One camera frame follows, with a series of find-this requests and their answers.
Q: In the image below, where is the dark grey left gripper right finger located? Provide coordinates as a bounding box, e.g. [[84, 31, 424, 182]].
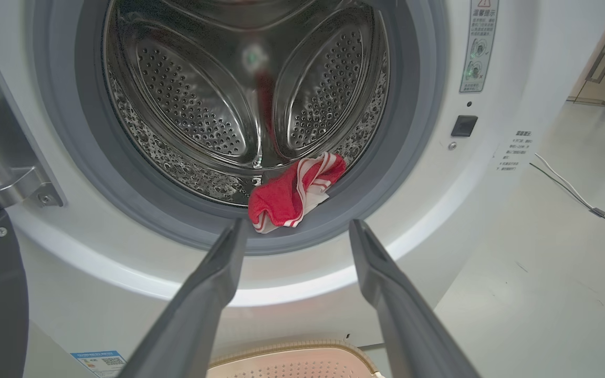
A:
[[349, 219, 479, 378]]

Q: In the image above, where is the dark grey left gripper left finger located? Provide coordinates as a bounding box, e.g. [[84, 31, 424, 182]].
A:
[[118, 218, 249, 378]]

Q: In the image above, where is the red and white garment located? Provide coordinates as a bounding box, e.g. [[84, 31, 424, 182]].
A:
[[248, 152, 347, 234]]

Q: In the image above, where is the cream perforated laundry basket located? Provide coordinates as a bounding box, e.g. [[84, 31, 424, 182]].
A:
[[207, 339, 385, 378]]

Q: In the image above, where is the white front-load washing machine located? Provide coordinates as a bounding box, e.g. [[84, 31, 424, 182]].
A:
[[0, 0, 605, 378]]

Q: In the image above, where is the blue energy label sticker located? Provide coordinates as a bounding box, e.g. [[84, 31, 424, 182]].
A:
[[70, 351, 127, 378]]

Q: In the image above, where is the grey warning label sticker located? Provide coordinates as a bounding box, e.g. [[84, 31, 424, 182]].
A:
[[459, 0, 499, 93]]

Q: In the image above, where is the thin black floor cable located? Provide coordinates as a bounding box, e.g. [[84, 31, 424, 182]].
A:
[[529, 163, 605, 237]]

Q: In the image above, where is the thin white floor cable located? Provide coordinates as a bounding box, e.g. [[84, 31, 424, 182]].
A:
[[535, 152, 605, 254]]

